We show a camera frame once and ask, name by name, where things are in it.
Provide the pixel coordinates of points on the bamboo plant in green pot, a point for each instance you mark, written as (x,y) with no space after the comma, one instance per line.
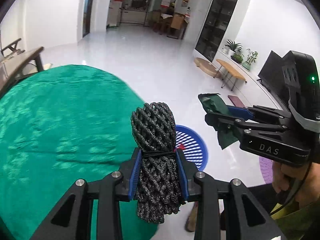
(250,62)

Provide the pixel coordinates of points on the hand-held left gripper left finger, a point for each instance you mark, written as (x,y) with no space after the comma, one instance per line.
(136,170)

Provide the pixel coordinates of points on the brown wooden sofa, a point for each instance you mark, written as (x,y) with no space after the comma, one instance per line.
(13,45)

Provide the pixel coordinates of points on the light wooden dining chair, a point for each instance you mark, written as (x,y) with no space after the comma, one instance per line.
(176,23)

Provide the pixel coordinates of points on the black foam net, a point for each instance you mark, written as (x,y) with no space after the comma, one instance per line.
(152,125)

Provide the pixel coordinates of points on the dark wooden dining chair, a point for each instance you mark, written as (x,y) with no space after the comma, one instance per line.
(156,20)

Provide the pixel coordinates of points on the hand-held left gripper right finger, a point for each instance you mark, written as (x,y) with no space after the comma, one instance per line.
(181,175)

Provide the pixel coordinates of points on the white television console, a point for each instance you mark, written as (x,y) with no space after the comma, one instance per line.
(262,92)

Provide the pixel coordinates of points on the glass sliding kitchen door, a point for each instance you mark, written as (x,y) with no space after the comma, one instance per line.
(140,7)

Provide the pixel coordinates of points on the purple round mat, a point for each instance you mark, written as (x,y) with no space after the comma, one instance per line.
(266,170)

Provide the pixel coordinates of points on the brown wooden coffee table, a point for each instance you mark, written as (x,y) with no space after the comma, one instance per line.
(22,57)

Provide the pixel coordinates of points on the blue plastic basket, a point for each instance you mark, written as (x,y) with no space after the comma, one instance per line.
(197,152)

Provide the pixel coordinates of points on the round wooden stool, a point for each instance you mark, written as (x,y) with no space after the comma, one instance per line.
(206,66)

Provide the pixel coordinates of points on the red plastic bag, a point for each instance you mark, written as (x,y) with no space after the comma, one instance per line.
(181,147)

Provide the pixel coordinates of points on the brown shoe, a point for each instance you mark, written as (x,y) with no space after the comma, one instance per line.
(191,220)

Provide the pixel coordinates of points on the person's right hand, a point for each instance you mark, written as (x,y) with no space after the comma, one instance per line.
(280,172)

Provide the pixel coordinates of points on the small leafy potted plant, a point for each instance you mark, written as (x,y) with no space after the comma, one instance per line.
(237,58)

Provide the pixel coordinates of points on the dark green wrapper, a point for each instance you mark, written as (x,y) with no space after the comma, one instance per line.
(212,105)

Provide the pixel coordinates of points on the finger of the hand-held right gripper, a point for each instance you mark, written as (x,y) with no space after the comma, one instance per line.
(225,125)
(240,112)

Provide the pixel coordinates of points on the potted plant in white pot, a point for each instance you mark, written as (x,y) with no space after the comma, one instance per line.
(232,46)

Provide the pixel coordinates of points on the dark glass cabinet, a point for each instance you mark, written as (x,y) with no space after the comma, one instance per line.
(215,25)

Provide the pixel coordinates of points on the wooden bench table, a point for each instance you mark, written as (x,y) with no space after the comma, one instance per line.
(231,71)

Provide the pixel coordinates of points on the olive green jacket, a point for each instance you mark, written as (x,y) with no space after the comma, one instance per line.
(300,220)

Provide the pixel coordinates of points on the green tablecloth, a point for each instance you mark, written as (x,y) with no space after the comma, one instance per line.
(62,110)

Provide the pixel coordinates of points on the dining table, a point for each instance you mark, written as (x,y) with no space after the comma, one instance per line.
(166,16)

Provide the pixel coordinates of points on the dark door frame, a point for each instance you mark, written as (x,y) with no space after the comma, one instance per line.
(88,7)

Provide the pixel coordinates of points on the black television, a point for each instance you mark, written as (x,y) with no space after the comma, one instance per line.
(271,75)

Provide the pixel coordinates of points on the maroon floor mat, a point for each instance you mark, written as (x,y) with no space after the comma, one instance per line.
(237,101)

